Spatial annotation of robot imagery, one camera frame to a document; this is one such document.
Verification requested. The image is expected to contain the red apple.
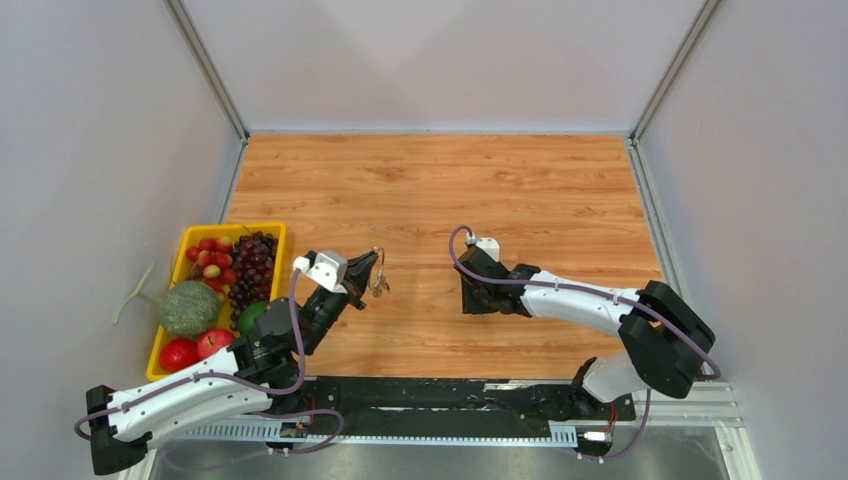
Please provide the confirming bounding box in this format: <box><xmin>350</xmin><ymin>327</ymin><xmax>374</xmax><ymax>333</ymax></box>
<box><xmin>196</xmin><ymin>328</ymin><xmax>236</xmax><ymax>360</ymax></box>

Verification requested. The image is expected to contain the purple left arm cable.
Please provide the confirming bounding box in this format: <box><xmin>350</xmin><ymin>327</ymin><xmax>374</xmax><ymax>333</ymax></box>
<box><xmin>72</xmin><ymin>268</ymin><xmax>307</xmax><ymax>443</ymax></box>

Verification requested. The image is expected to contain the dark purple grape bunch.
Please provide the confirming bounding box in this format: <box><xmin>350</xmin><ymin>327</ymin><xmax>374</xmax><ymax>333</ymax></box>
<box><xmin>227</xmin><ymin>231</ymin><xmax>279</xmax><ymax>333</ymax></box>

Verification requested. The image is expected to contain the green avocado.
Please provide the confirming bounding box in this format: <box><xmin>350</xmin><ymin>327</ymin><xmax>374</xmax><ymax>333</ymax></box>
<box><xmin>236</xmin><ymin>301</ymin><xmax>268</xmax><ymax>336</ymax></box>

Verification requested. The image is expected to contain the green plant stem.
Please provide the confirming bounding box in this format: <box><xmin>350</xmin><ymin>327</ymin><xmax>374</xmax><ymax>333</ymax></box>
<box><xmin>112</xmin><ymin>262</ymin><xmax>162</xmax><ymax>326</ymax></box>

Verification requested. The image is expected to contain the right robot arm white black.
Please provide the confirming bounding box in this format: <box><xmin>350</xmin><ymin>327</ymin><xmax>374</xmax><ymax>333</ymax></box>
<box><xmin>455</xmin><ymin>244</ymin><xmax>715</xmax><ymax>418</ymax></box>

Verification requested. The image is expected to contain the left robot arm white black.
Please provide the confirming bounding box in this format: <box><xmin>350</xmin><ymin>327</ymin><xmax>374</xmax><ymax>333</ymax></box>
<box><xmin>74</xmin><ymin>247</ymin><xmax>384</xmax><ymax>475</ymax></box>

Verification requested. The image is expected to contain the red tomato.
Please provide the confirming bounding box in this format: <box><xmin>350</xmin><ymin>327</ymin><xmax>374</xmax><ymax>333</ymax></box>
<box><xmin>158</xmin><ymin>338</ymin><xmax>199</xmax><ymax>373</ymax></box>

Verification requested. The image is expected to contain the metal keyring with keys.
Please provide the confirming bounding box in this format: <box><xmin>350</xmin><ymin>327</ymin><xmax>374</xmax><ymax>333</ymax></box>
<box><xmin>369</xmin><ymin>247</ymin><xmax>391</xmax><ymax>298</ymax></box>

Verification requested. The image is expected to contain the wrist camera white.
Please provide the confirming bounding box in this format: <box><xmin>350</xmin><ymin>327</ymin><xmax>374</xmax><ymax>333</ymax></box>
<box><xmin>293</xmin><ymin>250</ymin><xmax>348</xmax><ymax>294</ymax></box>
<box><xmin>465</xmin><ymin>233</ymin><xmax>501</xmax><ymax>262</ymax></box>

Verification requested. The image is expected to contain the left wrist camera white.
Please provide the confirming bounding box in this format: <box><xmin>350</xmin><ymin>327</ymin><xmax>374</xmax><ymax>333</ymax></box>
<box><xmin>293</xmin><ymin>250</ymin><xmax>348</xmax><ymax>294</ymax></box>

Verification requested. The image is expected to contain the small red fruits pile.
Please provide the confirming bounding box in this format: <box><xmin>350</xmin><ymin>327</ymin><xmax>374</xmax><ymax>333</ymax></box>
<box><xmin>183</xmin><ymin>236</ymin><xmax>236</xmax><ymax>294</ymax></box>

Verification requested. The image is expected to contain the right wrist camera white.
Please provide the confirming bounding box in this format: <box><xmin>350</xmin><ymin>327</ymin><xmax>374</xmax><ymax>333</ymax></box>
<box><xmin>465</xmin><ymin>233</ymin><xmax>501</xmax><ymax>262</ymax></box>

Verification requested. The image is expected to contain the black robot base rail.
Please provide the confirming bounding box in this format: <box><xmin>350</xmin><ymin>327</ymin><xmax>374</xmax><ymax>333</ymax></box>
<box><xmin>165</xmin><ymin>360</ymin><xmax>637</xmax><ymax>458</ymax></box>

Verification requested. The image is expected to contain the green netted melon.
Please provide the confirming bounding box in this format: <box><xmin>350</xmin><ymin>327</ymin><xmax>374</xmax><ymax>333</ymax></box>
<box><xmin>158</xmin><ymin>280</ymin><xmax>221</xmax><ymax>338</ymax></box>

